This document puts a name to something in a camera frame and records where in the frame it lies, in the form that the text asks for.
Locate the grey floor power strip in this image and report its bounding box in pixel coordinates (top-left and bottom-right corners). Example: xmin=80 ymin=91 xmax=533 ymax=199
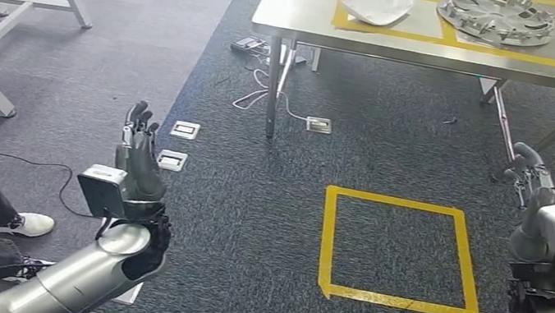
xmin=229 ymin=33 xmax=268 ymax=57

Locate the white framed floor socket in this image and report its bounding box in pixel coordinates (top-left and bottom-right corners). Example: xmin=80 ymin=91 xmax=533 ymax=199
xmin=169 ymin=119 xmax=202 ymax=142
xmin=154 ymin=148 xmax=189 ymax=174

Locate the white floor cable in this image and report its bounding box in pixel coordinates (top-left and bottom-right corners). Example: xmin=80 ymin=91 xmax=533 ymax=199
xmin=230 ymin=45 xmax=320 ymax=124

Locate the plain silver floor cover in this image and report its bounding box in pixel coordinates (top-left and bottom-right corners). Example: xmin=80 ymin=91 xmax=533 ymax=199
xmin=110 ymin=276 xmax=144 ymax=307

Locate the black floor cable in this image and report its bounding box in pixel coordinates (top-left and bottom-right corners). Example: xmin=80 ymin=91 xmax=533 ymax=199
xmin=0 ymin=154 xmax=106 ymax=220

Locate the white plastic bag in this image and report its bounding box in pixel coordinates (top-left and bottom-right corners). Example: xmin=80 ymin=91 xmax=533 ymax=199
xmin=337 ymin=0 xmax=417 ymax=32

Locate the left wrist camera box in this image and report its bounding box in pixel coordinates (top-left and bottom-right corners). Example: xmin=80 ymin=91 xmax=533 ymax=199
xmin=71 ymin=161 xmax=133 ymax=223

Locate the floor socket with plug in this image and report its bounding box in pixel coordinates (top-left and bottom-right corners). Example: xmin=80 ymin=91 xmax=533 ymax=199
xmin=304 ymin=115 xmax=334 ymax=136

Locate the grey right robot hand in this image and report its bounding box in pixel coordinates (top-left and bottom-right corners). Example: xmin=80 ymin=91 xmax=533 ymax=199
xmin=482 ymin=138 xmax=555 ymax=268

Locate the metal legged workbench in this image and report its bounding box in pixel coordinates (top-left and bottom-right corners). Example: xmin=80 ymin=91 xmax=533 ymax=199
xmin=235 ymin=0 xmax=555 ymax=182

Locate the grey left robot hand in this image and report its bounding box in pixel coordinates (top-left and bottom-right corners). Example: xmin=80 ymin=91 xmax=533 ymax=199
xmin=109 ymin=98 xmax=180 ymax=205

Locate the silver plastic wheel hubcap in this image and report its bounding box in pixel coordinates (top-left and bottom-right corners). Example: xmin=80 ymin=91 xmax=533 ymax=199
xmin=432 ymin=0 xmax=555 ymax=53

